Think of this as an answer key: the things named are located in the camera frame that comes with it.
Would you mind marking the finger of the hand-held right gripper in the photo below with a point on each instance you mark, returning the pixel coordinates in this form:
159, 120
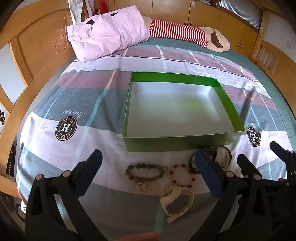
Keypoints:
281, 150
246, 163

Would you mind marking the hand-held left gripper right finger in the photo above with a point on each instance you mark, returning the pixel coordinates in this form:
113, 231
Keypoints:
208, 177

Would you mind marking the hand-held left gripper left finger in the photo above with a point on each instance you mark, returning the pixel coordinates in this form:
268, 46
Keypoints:
86, 178

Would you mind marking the black bangle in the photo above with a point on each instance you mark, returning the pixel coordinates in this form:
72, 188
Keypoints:
192, 165

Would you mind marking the black wristwatch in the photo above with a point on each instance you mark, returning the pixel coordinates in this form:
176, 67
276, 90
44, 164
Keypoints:
210, 150

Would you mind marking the cream wristwatch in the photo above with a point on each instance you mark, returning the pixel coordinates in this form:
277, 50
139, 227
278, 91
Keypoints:
168, 194

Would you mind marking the green cardboard box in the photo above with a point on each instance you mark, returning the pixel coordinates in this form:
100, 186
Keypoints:
175, 141

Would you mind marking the person's left hand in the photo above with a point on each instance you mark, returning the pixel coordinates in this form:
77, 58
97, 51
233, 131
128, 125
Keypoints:
141, 236

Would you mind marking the silver bangle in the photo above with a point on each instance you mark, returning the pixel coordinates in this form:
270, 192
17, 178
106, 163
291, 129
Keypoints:
223, 160

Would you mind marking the yellow charm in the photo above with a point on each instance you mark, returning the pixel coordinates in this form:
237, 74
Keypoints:
140, 186

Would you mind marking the plaid printed bed sheet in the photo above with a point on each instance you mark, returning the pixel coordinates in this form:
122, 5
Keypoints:
92, 104

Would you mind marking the black device with lights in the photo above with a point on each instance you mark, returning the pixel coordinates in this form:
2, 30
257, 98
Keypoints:
12, 160

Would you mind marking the wooden footboard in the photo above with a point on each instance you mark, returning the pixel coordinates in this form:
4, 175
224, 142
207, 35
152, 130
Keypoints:
270, 58

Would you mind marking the wooden headboard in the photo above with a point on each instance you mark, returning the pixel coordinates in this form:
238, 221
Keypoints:
39, 41

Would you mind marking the pink pillow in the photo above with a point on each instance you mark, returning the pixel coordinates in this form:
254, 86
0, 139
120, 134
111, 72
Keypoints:
104, 34

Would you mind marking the striped plush toy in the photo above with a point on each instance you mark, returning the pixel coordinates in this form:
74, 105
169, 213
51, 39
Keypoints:
180, 31

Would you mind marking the wooden wardrobe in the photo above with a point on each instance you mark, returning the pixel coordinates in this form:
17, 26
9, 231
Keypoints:
208, 16

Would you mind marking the hanging white cloth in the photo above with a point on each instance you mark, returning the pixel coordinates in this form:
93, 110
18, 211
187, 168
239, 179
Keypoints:
79, 11

